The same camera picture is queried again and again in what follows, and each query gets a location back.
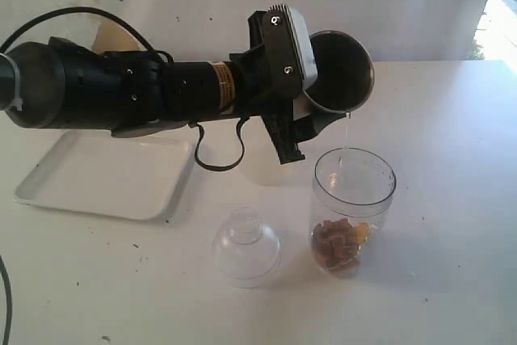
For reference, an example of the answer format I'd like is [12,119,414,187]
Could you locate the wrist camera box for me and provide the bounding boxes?
[262,3,317,99]

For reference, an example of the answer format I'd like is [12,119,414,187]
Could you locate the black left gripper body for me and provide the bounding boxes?
[229,11,305,164]

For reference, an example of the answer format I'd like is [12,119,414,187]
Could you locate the gold coin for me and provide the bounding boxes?
[348,222,370,245]

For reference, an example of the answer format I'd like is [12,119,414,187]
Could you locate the steel metal cup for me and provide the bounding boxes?
[293,30,375,120]

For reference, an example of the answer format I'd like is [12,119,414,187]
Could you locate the clear plastic jar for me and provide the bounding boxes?
[309,147,397,278]

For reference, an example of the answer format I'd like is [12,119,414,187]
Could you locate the frosted plastic beaker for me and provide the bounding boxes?
[239,135,292,186]

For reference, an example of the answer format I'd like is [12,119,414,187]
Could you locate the white rectangular tray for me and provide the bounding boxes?
[14,130,193,221]

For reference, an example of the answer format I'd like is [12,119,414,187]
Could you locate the clear dome jar lid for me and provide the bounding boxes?
[212,208,281,288]

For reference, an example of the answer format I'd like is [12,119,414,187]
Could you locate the wooden block pieces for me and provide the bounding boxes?
[311,218,362,272]

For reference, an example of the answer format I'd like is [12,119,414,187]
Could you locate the black cable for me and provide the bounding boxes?
[0,6,247,345]

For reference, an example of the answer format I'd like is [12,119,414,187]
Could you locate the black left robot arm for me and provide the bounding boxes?
[1,6,344,164]

